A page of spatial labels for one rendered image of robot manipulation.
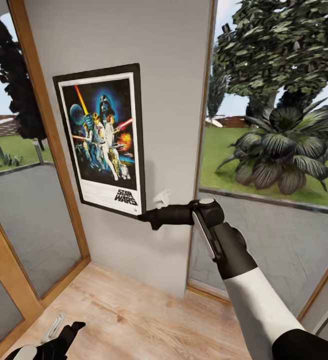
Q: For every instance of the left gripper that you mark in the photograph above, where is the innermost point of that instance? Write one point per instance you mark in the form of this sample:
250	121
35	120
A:
62	343

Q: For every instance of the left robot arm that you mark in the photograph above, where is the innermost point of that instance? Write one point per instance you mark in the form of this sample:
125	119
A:
52	348

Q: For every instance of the fixed window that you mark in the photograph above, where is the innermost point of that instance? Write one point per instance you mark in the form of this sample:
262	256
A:
264	145

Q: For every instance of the door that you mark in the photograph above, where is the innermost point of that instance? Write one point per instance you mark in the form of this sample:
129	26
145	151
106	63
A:
43	247

